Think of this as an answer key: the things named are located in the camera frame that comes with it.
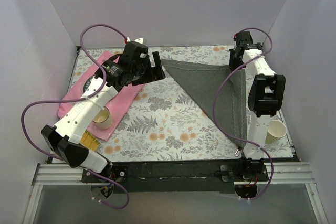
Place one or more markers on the dark round plate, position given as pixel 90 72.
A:
pixel 87 83

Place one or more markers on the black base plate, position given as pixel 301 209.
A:
pixel 179 176

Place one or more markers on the aluminium frame rail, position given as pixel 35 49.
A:
pixel 70 195

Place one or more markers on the cream mug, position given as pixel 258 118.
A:
pixel 103 120

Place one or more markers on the yellow bamboo mat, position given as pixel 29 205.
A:
pixel 90 141

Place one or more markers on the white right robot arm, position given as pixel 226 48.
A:
pixel 264 100

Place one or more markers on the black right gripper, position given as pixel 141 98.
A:
pixel 237 57

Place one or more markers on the pink cloth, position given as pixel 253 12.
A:
pixel 118 106

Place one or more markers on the light green mug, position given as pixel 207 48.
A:
pixel 276 131

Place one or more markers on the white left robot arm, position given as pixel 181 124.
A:
pixel 64 137

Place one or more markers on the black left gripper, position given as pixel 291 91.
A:
pixel 148 70

